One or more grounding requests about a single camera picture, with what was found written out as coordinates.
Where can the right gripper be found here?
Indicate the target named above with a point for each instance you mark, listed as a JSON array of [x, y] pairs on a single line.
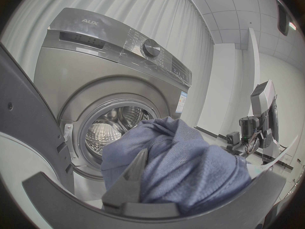
[[245, 148]]

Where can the blue garment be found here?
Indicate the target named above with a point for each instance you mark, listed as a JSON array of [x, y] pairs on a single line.
[[185, 166]]

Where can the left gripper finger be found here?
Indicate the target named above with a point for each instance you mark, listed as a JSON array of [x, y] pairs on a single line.
[[132, 175]]

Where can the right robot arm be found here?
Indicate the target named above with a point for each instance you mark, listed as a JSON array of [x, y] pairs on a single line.
[[264, 108]]

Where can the grey washing machine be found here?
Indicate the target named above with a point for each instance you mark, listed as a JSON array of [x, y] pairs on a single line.
[[109, 89]]

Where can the washing machine door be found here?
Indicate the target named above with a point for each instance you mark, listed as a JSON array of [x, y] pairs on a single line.
[[23, 99]]

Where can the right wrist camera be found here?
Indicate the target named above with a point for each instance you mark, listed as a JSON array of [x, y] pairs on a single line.
[[232, 137]]

